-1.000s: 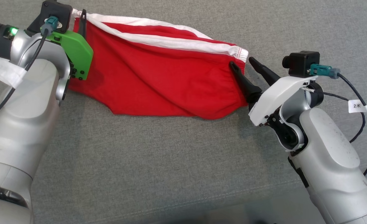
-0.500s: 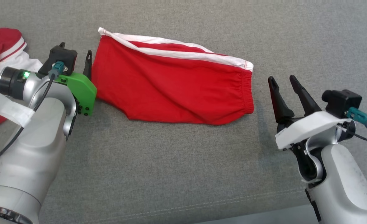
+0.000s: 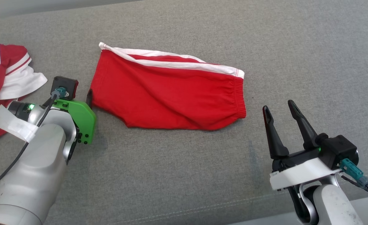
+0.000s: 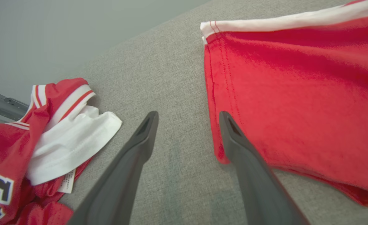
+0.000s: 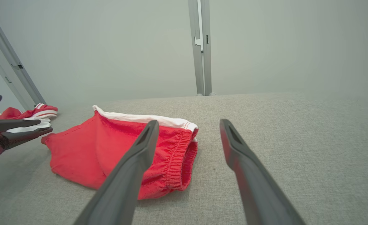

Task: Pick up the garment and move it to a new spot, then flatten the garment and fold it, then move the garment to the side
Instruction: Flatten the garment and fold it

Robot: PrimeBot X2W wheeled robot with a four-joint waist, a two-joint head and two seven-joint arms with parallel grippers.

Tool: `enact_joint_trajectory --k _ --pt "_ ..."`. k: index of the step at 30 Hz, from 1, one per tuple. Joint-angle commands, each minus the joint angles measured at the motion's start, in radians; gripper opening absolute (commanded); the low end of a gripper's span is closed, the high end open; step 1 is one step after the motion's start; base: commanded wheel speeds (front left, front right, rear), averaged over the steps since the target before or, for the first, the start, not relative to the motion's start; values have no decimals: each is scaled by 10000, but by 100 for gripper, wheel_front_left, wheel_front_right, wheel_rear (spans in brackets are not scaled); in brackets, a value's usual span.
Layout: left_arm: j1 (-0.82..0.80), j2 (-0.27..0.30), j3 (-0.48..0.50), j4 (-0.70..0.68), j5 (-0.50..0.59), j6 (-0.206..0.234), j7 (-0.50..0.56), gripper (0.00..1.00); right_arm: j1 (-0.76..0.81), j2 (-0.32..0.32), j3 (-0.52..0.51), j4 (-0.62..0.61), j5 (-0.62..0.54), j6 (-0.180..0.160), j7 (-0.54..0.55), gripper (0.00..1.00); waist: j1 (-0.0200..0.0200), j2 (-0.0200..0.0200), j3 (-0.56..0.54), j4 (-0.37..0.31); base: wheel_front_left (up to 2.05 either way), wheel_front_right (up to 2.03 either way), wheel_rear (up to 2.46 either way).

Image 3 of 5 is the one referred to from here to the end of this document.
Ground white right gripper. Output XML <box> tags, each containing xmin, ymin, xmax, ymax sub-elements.
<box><xmin>263</xmin><ymin>100</ymin><xmax>347</xmax><ymax>191</ymax></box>

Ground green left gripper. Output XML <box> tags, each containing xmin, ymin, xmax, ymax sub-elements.
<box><xmin>51</xmin><ymin>89</ymin><xmax>96</xmax><ymax>145</ymax></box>

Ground red shorts with white stripe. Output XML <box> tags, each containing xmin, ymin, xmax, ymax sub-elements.
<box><xmin>90</xmin><ymin>42</ymin><xmax>247</xmax><ymax>131</ymax></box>

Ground red white basketball jersey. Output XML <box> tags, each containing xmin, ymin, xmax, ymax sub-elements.
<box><xmin>0</xmin><ymin>42</ymin><xmax>48</xmax><ymax>141</ymax></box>

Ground white tape strip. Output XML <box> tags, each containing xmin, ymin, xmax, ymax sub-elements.
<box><xmin>0</xmin><ymin>105</ymin><xmax>38</xmax><ymax>143</ymax></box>

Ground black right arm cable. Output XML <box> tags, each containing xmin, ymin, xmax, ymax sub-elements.
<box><xmin>340</xmin><ymin>158</ymin><xmax>368</xmax><ymax>214</ymax></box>

